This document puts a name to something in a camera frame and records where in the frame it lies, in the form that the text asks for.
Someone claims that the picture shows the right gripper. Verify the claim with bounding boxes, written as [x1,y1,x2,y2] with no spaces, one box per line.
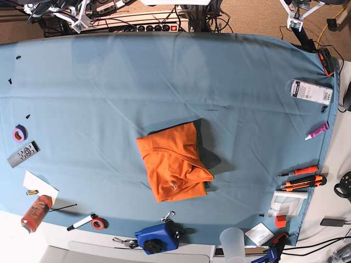
[24,1,90,23]

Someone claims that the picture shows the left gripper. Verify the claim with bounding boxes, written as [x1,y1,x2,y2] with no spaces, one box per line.
[279,0,326,21]

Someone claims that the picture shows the orange t-shirt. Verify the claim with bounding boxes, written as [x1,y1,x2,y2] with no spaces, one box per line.
[137,122,214,203]

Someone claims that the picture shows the orange black tool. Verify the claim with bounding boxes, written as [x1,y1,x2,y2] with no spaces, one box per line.
[318,48,335,77]

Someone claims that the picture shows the clear bit set case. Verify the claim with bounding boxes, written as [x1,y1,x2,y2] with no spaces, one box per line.
[286,79,333,106]

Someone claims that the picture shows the teal tablecloth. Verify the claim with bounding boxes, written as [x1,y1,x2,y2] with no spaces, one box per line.
[1,33,340,244]

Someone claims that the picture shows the purple glue tube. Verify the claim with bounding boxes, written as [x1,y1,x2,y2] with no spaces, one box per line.
[305,122,329,141]

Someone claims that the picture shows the white power strip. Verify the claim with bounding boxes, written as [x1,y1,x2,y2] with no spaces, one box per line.
[81,11,193,33]

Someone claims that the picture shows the purple tape roll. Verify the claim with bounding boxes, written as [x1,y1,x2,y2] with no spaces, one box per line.
[13,124,28,142]

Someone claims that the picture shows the grey remote control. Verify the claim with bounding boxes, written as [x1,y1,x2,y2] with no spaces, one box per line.
[7,140,39,168]

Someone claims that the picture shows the orange black screwdriver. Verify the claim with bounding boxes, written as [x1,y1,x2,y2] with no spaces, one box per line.
[277,165,319,177]

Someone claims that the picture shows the orange black utility knife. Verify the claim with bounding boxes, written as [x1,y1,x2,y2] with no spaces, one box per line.
[280,175,327,192]

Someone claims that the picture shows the black round device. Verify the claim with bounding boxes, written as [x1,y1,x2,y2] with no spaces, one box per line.
[334,171,351,202]

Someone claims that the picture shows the white paper card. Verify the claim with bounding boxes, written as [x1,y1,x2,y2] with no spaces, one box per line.
[22,170,59,205]

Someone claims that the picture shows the small AA battery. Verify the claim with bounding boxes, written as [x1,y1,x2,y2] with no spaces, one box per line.
[26,190,39,195]

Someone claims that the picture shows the clear plastic packet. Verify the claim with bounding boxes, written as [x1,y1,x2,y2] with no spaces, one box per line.
[268,191,308,218]

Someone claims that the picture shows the small orange block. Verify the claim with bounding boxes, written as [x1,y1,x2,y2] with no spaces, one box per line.
[275,215,287,228]

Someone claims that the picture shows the black power adapter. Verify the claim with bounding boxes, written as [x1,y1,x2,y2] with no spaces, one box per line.
[320,218,346,227]

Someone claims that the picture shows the red drink can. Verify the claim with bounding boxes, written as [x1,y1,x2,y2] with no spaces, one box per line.
[21,195,52,233]

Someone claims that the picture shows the white marker pen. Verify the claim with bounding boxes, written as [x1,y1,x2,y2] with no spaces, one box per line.
[67,214,97,231]

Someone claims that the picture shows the white booklet card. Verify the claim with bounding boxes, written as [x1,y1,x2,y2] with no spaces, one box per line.
[245,222,274,246]

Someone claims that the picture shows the red tape roll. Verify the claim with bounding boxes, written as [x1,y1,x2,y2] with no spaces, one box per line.
[91,217,107,230]

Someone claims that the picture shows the translucent plastic cup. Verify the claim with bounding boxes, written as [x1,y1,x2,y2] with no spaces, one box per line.
[219,227,246,263]

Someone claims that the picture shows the blue bar clamp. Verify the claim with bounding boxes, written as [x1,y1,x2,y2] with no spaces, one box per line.
[252,232,288,263]

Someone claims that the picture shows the blue clamp device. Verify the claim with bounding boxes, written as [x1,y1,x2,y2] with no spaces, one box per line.
[134,221,186,255]

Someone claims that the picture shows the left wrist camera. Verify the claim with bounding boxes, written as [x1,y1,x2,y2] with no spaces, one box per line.
[287,16,303,32]

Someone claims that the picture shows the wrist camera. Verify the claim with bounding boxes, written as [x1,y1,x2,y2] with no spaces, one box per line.
[287,16,303,32]
[71,18,90,33]

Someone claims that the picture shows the blue black clamp handle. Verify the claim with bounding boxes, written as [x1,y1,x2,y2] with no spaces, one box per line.
[292,27,317,53]

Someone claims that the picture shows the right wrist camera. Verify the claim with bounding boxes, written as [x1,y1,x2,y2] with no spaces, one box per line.
[71,18,90,33]

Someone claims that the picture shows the black cable tie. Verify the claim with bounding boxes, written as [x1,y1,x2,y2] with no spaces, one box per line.
[49,204,77,212]

